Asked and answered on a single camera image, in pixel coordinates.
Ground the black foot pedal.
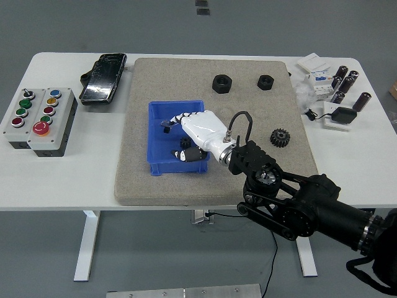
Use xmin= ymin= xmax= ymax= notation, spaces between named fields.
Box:
xmin=79 ymin=53 xmax=128 ymax=107

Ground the white circuit breaker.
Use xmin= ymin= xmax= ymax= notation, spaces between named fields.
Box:
xmin=306 ymin=68 xmax=336 ymax=102

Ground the grey emergency-stop button box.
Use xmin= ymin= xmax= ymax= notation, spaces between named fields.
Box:
xmin=27 ymin=87 xmax=78 ymax=158

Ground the white socket plate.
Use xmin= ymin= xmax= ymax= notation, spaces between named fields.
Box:
xmin=322 ymin=101 xmax=354 ymax=133

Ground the silver metal plate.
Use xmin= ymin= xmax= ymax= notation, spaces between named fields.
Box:
xmin=105 ymin=283 xmax=262 ymax=298

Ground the large black hex nut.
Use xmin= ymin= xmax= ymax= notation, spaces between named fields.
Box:
xmin=212 ymin=74 xmax=234 ymax=94

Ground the white table leg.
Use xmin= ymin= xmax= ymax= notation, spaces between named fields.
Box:
xmin=294 ymin=238 xmax=319 ymax=278
xmin=73 ymin=210 xmax=101 ymax=282

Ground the blue plastic box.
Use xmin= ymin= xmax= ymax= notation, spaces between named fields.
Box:
xmin=146 ymin=99 xmax=211 ymax=176

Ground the black plug with cord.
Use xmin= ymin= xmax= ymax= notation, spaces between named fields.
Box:
xmin=303 ymin=108 xmax=332 ymax=121

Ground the black power cable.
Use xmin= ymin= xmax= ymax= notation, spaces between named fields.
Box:
xmin=206 ymin=212 xmax=279 ymax=298

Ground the small black hex nut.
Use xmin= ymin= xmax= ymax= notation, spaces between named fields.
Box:
xmin=256 ymin=74 xmax=276 ymax=91

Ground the grey four-button control box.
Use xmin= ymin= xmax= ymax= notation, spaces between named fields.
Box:
xmin=2 ymin=88 xmax=47 ymax=150

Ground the white wall switch panel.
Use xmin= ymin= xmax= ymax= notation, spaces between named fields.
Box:
xmin=296 ymin=52 xmax=331 ymax=73

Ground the clear plastic bag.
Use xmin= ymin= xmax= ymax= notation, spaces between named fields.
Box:
xmin=293 ymin=77 xmax=319 ymax=111

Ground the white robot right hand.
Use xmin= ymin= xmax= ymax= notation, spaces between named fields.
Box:
xmin=167 ymin=110 xmax=232 ymax=163

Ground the black power adapter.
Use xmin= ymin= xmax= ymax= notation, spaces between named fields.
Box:
xmin=330 ymin=106 xmax=358 ymax=125

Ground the silver table control box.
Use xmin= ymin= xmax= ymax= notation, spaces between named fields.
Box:
xmin=190 ymin=210 xmax=215 ymax=225

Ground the large black gear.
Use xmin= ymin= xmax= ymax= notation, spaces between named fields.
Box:
xmin=269 ymin=128 xmax=292 ymax=148

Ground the grey-brown mat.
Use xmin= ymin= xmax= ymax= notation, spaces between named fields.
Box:
xmin=114 ymin=57 xmax=320 ymax=207

